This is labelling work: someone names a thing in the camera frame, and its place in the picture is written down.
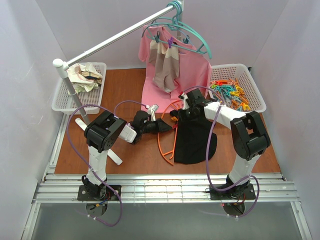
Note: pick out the teal plastic hanger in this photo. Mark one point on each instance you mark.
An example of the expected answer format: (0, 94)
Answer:
(177, 25)

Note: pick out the orange plastic hanger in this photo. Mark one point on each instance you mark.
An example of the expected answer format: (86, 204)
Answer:
(166, 142)

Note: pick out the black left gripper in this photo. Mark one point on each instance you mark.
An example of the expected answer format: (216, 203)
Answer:
(157, 125)

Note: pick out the pile of light clothes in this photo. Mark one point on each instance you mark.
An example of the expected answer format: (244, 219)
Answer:
(84, 77)

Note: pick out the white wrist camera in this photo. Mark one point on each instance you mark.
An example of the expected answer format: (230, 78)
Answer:
(151, 110)
(183, 96)

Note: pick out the pile of colourful clothespins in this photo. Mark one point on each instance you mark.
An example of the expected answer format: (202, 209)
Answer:
(229, 89)

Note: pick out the white clothes basket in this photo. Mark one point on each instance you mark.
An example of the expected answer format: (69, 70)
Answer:
(63, 102)

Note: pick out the white metal clothes rack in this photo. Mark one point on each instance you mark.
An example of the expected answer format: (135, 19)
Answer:
(61, 66)

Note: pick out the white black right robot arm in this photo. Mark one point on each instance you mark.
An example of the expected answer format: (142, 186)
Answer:
(249, 136)

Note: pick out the beige brown underwear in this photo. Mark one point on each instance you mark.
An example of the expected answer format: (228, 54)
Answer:
(166, 65)

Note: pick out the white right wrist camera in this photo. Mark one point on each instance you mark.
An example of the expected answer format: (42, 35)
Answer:
(183, 96)

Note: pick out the pink t-shirt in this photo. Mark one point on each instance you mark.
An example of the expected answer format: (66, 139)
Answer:
(194, 69)

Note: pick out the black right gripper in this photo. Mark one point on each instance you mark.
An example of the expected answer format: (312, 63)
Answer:
(182, 115)

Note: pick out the white clothespin basket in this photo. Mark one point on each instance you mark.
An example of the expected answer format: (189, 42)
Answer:
(242, 73)

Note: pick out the black underwear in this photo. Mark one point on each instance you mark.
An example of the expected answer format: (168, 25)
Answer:
(192, 141)

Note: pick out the purple clothespin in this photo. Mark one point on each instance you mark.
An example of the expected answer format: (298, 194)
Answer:
(170, 42)

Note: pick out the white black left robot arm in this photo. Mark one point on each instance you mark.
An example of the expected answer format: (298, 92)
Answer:
(100, 135)

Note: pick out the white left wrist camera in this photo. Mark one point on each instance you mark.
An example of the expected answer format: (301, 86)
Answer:
(151, 110)

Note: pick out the aluminium rail frame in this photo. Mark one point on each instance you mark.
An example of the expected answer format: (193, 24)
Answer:
(163, 202)

